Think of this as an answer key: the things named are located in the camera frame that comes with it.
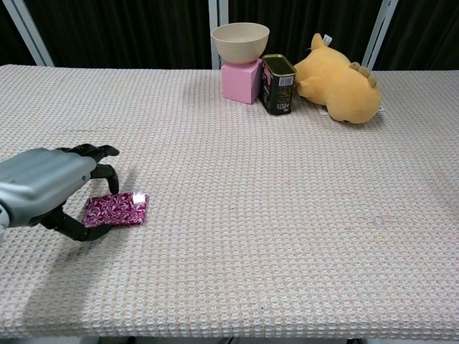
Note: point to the yellow plush toy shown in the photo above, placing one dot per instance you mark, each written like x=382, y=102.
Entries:
x=340, y=89

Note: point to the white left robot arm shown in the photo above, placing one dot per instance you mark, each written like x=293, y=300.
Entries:
x=2, y=224

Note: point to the black pleated curtain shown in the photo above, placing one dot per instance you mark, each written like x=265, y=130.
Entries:
x=423, y=36
x=305, y=21
x=10, y=50
x=125, y=36

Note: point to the pink foam block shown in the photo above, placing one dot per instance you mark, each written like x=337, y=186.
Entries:
x=238, y=84

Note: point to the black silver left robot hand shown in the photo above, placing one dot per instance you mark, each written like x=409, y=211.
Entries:
x=39, y=179

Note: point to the beige waffle tablecloth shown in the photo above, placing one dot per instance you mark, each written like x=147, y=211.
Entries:
x=251, y=215

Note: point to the white frame post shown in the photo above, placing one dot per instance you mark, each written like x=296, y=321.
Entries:
x=217, y=10
x=381, y=28
x=31, y=36

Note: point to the beige bowl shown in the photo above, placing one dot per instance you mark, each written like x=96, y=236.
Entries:
x=240, y=46

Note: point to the dark green tin can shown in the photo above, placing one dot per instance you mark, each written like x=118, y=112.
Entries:
x=279, y=86

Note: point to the pink glitter square packet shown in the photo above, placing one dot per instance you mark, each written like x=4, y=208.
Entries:
x=118, y=211

